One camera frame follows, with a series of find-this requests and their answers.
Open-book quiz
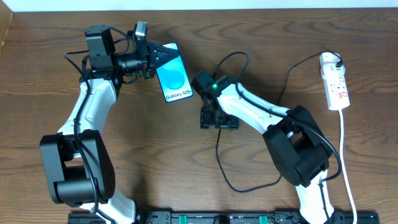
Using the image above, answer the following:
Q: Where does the black USB charging cable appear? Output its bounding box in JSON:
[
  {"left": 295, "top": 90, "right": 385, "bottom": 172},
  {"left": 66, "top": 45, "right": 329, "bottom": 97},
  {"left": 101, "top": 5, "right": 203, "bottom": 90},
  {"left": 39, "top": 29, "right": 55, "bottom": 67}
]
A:
[{"left": 215, "top": 50, "right": 344, "bottom": 194}]

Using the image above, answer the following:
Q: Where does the black left camera cable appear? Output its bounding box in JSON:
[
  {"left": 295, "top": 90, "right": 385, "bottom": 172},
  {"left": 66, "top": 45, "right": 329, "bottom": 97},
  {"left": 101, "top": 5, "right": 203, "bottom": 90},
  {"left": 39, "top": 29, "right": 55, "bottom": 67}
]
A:
[{"left": 63, "top": 26, "right": 131, "bottom": 224}]

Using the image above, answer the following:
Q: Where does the blue Galaxy smartphone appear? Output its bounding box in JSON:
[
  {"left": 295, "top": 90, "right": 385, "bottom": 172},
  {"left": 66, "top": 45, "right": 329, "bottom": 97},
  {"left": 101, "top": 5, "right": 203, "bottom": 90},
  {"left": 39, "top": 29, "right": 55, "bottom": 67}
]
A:
[{"left": 156, "top": 55, "right": 193, "bottom": 103}]

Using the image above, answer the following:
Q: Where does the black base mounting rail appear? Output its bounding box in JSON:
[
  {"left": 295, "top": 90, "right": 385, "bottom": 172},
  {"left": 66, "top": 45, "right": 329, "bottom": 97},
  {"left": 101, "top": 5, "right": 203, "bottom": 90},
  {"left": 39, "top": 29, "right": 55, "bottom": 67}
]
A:
[{"left": 67, "top": 211, "right": 381, "bottom": 224}]

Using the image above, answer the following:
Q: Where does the white USB charger adapter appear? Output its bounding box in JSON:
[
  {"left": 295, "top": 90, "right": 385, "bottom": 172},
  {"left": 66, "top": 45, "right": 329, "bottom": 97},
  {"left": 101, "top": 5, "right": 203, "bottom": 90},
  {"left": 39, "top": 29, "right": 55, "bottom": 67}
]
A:
[{"left": 319, "top": 52, "right": 345, "bottom": 80}]

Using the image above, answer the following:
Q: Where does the white power strip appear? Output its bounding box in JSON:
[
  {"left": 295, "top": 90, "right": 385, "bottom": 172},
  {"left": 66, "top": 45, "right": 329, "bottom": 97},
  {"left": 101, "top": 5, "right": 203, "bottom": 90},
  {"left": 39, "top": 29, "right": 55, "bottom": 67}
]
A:
[{"left": 323, "top": 75, "right": 350, "bottom": 111}]

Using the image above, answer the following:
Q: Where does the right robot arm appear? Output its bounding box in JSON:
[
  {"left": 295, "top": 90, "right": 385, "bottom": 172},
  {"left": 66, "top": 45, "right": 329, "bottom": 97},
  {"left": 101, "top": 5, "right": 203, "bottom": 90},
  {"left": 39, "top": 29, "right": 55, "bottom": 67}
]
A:
[{"left": 192, "top": 71, "right": 339, "bottom": 223}]

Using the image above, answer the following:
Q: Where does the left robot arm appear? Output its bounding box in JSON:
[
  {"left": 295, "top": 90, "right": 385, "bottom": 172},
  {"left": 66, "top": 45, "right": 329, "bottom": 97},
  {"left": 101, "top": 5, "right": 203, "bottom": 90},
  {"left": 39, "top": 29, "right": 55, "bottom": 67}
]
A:
[{"left": 40, "top": 21, "right": 180, "bottom": 223}]

